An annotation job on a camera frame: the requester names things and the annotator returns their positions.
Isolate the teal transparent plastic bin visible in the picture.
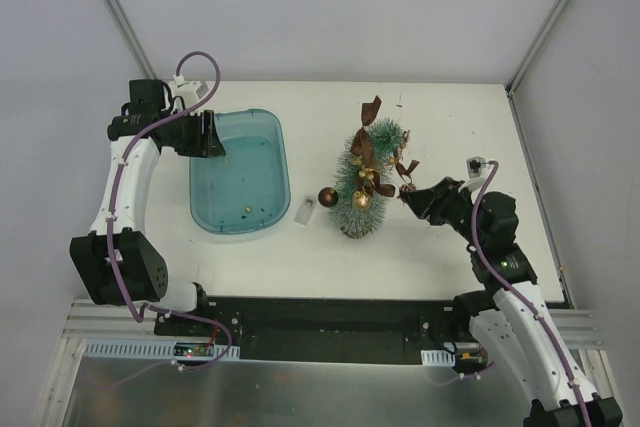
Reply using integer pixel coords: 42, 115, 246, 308
189, 109, 291, 235

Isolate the gold ball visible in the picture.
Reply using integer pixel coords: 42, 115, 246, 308
352, 190, 372, 212

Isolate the gold berry sprig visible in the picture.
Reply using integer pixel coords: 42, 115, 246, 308
349, 127, 420, 183

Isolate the small frosted green christmas tree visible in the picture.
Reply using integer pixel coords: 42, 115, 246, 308
329, 117, 407, 239

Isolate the brown ribbon bow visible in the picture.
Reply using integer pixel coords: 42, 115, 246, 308
352, 96, 409, 201

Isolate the brown matte ball ornament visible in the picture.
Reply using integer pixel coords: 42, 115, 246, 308
317, 187, 339, 208

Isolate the frosted pine cone ornament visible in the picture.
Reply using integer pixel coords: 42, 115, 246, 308
398, 183, 417, 197

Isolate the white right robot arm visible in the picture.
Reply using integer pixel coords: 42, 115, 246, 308
399, 177, 623, 426

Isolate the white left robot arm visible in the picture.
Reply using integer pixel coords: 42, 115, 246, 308
70, 79, 226, 336

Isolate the right controller board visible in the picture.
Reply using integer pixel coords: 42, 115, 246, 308
420, 350, 489, 368

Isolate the controller board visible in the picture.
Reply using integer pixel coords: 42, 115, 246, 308
85, 339, 240, 362
420, 350, 489, 368

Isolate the left controller board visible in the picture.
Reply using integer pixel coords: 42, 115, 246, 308
85, 339, 240, 362

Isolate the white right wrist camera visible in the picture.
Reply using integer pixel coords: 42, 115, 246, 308
461, 156, 491, 193

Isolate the left aluminium corner post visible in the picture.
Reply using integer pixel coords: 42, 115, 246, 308
102, 0, 157, 78

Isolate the aluminium corner post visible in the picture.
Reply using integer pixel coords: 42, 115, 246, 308
504, 0, 606, 93
102, 0, 157, 78

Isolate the right aluminium corner post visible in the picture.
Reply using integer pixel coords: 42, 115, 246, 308
504, 0, 606, 93

